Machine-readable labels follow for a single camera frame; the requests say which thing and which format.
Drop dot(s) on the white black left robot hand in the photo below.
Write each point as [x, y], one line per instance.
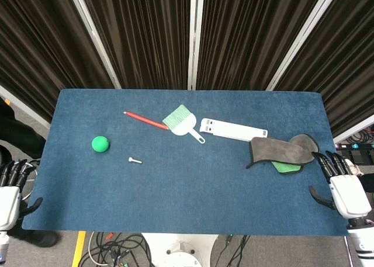
[8, 204]

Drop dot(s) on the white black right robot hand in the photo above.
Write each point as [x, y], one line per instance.
[349, 194]

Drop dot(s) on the small white bolt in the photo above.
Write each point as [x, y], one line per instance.
[134, 160]

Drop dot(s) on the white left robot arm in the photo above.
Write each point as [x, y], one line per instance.
[3, 245]

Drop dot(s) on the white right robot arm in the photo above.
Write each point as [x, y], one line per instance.
[362, 240]

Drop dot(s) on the black power strip coloured switches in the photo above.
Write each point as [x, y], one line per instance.
[355, 146]

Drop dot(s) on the green cloth black trim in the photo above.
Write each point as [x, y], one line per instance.
[287, 168]

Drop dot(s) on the person in dark clothes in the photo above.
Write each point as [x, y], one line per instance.
[17, 132]

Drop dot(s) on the grey cloth mitt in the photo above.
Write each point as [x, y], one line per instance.
[280, 151]

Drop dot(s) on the yellow floor tape strip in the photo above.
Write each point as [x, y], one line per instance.
[79, 249]

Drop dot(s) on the green ball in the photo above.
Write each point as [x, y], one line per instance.
[100, 143]

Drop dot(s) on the dark pleated curtain panel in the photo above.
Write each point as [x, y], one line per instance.
[251, 36]
[344, 59]
[146, 36]
[38, 45]

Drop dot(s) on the red pencil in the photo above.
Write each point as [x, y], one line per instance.
[146, 120]

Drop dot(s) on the blue table mat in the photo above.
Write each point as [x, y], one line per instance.
[187, 191]

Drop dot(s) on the white brush green bristles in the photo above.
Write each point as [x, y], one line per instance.
[182, 124]

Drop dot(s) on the white screen frame post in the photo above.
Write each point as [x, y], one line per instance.
[304, 37]
[93, 37]
[355, 131]
[195, 37]

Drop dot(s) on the white table pedestal base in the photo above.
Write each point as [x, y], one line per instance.
[179, 251]

